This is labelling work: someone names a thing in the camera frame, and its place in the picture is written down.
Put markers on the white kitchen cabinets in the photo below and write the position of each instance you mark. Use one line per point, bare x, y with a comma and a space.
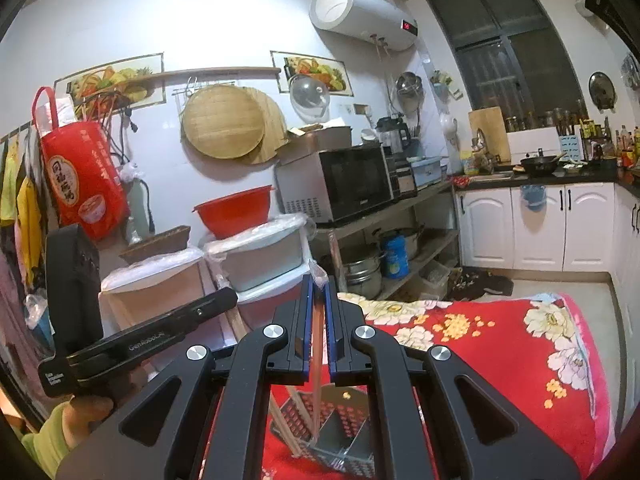
577, 227

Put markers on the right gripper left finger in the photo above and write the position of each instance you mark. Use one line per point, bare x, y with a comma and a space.
205, 415

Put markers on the hanging pot lid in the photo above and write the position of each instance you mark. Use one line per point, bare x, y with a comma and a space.
602, 91

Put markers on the red plastic basin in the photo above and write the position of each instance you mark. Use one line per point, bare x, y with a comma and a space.
232, 214

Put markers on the white water heater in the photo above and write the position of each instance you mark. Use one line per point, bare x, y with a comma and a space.
367, 20

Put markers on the red shopping bag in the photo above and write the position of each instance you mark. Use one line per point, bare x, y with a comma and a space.
81, 173

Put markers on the left white drawer unit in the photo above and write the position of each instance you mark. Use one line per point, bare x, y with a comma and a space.
154, 286

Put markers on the olive perforated utensil holder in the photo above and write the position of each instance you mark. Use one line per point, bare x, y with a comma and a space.
345, 442

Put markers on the red floral tablecloth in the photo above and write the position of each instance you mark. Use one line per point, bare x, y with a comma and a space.
537, 353

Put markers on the wooden cutting board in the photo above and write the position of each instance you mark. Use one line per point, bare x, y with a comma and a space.
491, 123

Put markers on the round bamboo tray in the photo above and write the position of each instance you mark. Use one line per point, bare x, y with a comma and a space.
223, 122

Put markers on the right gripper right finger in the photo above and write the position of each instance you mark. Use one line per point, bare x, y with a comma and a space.
431, 415

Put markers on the dark kitchen window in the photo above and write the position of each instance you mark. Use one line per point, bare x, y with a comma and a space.
510, 55

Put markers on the left hand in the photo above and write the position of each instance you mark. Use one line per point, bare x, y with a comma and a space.
82, 413

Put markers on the silver microwave oven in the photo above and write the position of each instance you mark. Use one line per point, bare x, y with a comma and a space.
334, 186

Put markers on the blue bottle on shelf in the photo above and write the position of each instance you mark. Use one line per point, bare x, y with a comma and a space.
396, 257

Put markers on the black wok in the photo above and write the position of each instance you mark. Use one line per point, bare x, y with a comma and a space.
541, 165

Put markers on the chopsticks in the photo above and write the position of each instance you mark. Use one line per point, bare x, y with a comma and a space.
297, 420
317, 337

